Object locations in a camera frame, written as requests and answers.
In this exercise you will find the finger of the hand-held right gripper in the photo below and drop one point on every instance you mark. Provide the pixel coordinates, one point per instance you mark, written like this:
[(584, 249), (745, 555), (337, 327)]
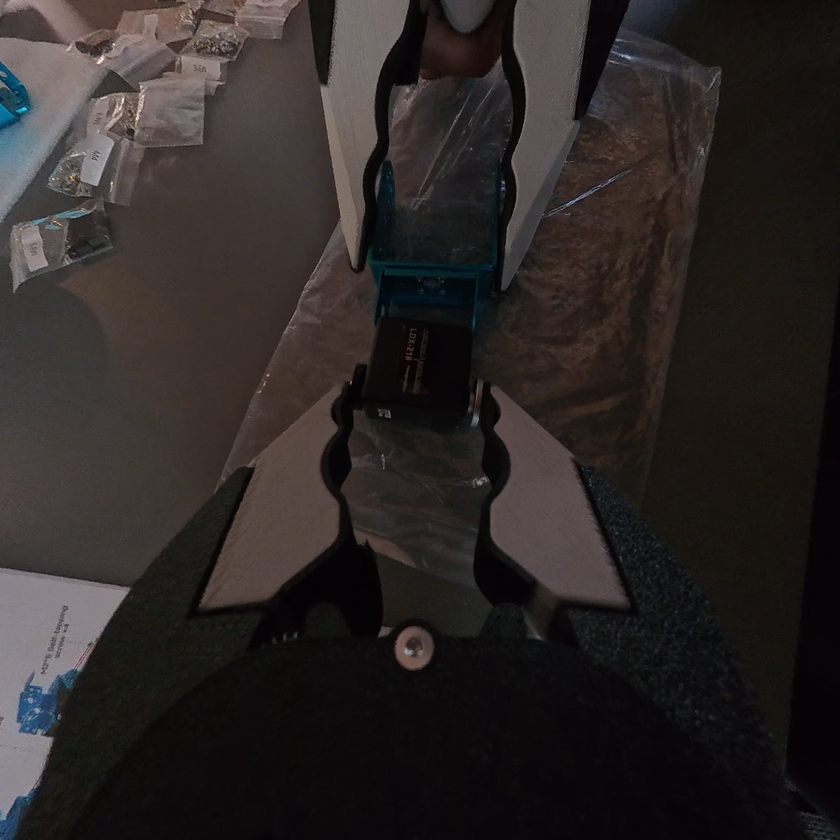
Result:
[(551, 98), (351, 98)]

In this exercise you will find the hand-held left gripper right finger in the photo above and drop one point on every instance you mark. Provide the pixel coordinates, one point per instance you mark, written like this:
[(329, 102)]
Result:
[(558, 525)]

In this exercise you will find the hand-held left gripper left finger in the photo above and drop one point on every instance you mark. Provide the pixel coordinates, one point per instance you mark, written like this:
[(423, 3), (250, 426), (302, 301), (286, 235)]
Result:
[(275, 525)]

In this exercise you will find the large clear plastic bag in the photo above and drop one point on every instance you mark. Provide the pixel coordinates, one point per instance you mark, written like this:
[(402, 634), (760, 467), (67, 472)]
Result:
[(623, 262)]

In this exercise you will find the pile of small screw bags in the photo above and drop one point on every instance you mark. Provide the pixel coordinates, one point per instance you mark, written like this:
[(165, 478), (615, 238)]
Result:
[(170, 111)]

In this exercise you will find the blue U-shaped metal bracket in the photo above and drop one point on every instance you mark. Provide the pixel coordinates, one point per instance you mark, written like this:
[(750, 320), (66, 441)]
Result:
[(433, 269)]

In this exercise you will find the black servo motor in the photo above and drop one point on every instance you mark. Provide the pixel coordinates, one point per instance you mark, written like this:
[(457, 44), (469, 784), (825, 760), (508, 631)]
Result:
[(420, 361)]

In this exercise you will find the grey desk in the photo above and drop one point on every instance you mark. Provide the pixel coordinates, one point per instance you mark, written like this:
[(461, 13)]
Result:
[(164, 394)]

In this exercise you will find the open instruction manual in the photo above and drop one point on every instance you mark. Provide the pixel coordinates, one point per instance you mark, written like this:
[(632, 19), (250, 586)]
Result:
[(39, 623)]

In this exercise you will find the white foam sheet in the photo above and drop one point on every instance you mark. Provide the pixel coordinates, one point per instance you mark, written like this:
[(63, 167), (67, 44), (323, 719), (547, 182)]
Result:
[(39, 151)]

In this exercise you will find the blue perforated metal bracket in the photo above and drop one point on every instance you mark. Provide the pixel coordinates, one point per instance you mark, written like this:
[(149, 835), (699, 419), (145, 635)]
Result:
[(13, 98)]

